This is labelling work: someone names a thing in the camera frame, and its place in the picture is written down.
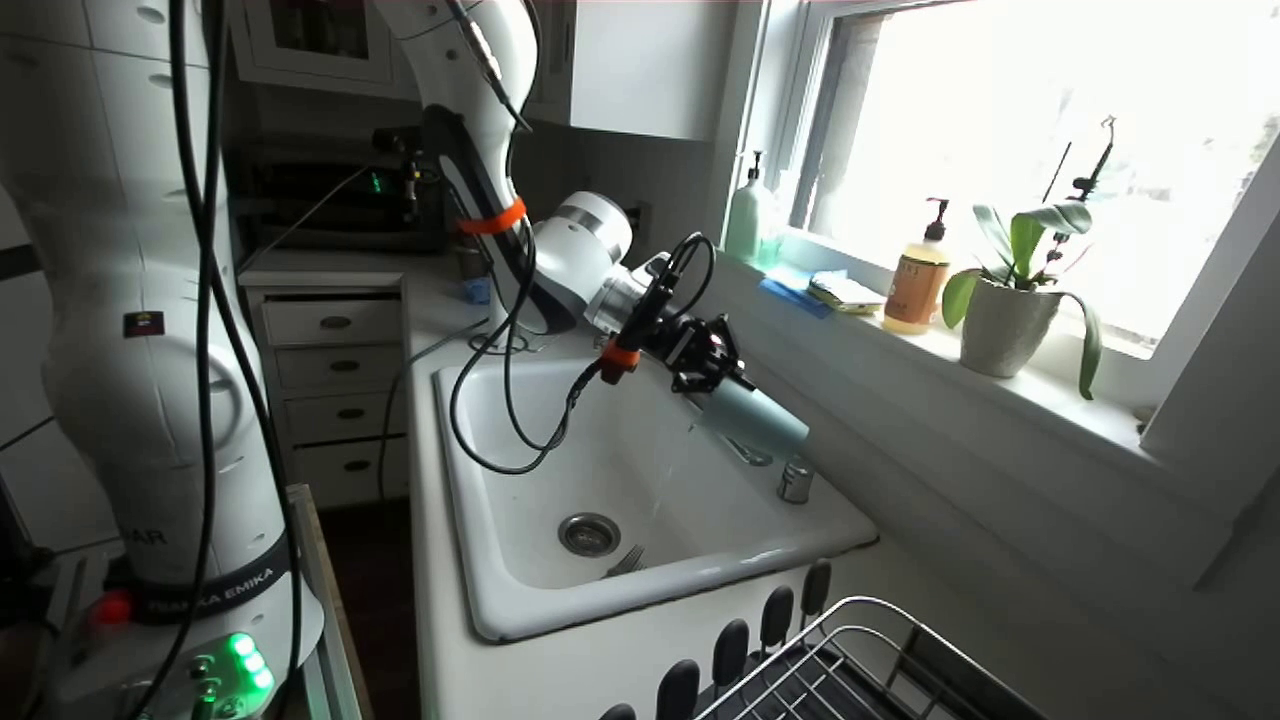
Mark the white drawer cabinet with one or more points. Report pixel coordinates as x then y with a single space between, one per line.
334 384

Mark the white framed window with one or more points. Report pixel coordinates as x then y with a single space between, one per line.
1202 160

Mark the white porcelain sink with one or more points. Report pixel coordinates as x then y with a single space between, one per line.
532 587

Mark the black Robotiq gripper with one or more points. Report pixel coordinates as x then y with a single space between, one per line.
663 331

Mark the green soap pump bottle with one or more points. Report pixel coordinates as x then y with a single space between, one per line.
743 220

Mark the light blue plastic cup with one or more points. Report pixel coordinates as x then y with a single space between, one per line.
760 422

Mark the black countertop appliance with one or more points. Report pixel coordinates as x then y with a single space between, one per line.
306 195

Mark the white wall cabinet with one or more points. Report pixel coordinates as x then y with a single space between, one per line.
655 66

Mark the metal sink drain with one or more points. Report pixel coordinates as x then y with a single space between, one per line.
591 532

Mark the green orchid plant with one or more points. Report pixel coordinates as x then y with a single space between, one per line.
1024 232

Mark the red stop button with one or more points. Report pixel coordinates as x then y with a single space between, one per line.
113 610

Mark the glass door wall cabinet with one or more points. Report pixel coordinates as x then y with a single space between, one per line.
320 42

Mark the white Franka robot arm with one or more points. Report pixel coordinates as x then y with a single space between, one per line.
144 443

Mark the yellow sponge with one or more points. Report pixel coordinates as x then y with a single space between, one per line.
847 293

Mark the amber soap pump bottle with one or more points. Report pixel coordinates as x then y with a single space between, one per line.
919 283

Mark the white plant pot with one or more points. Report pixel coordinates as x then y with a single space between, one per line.
1005 325

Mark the blue sponge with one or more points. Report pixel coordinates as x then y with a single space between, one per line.
791 290

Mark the green lit control box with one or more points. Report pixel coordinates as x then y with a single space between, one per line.
238 675

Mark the chrome sink sprayer cap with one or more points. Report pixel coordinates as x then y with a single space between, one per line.
796 482

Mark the small green glass jar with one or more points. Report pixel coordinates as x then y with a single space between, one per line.
771 250

